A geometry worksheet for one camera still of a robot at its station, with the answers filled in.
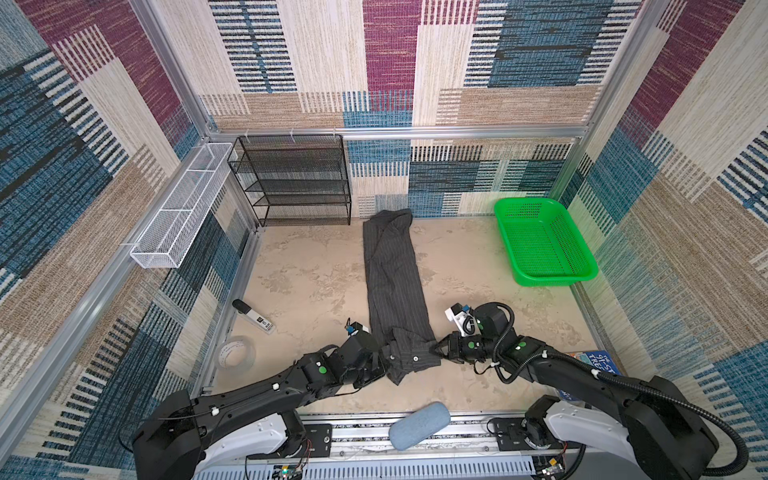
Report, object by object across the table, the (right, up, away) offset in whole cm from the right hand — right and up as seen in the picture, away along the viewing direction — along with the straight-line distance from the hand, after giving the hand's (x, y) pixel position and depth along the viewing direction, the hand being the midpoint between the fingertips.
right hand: (433, 356), depth 79 cm
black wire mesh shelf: (-45, +54, +29) cm, 76 cm away
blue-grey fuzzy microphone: (-4, -14, -6) cm, 16 cm away
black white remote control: (-52, +7, +12) cm, 54 cm away
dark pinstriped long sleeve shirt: (-8, +8, +15) cm, 19 cm away
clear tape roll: (-55, -2, +8) cm, 55 cm away
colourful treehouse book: (+46, -2, +4) cm, 46 cm away
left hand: (-10, -1, -1) cm, 10 cm away
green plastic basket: (+45, +30, +33) cm, 63 cm away
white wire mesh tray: (-63, +30, -8) cm, 71 cm away
